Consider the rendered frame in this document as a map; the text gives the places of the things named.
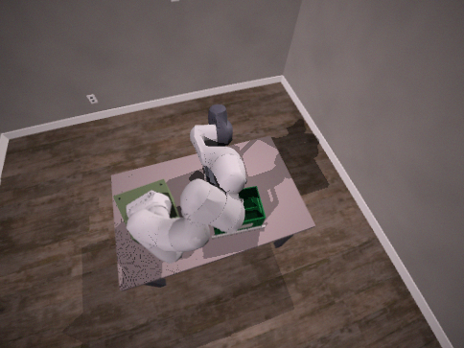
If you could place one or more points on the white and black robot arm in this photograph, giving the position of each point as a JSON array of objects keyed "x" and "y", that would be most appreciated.
[{"x": 201, "y": 203}]

